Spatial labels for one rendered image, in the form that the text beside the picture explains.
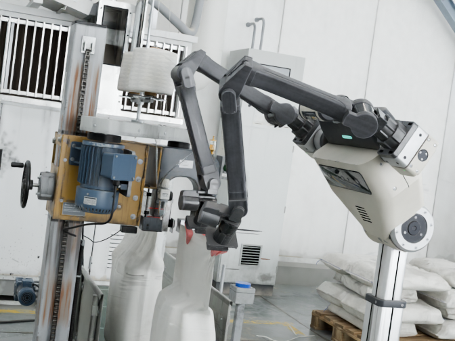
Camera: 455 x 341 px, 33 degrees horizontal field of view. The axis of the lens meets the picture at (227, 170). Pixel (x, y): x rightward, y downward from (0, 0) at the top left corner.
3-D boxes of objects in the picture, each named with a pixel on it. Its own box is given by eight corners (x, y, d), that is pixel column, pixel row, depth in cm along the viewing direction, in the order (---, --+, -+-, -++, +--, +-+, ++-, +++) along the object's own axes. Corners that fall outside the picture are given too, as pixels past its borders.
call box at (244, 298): (253, 304, 296) (256, 289, 296) (234, 303, 294) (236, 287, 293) (246, 299, 304) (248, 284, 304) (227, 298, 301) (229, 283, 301)
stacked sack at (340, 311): (419, 339, 544) (422, 323, 544) (365, 337, 530) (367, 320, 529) (372, 314, 607) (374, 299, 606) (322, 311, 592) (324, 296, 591)
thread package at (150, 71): (178, 98, 272) (184, 50, 271) (132, 92, 267) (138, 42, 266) (166, 98, 288) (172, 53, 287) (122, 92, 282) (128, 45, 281)
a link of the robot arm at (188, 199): (219, 178, 260) (210, 176, 268) (187, 175, 256) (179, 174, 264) (216, 214, 260) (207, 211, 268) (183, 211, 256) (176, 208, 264)
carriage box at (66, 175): (139, 226, 292) (149, 145, 290) (49, 218, 280) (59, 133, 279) (126, 216, 315) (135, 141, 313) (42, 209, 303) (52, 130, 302)
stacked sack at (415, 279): (453, 296, 542) (456, 275, 541) (371, 291, 519) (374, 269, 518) (419, 282, 581) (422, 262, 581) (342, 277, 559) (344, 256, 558)
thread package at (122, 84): (156, 97, 297) (162, 53, 296) (120, 91, 292) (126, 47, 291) (147, 96, 311) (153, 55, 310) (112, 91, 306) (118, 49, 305)
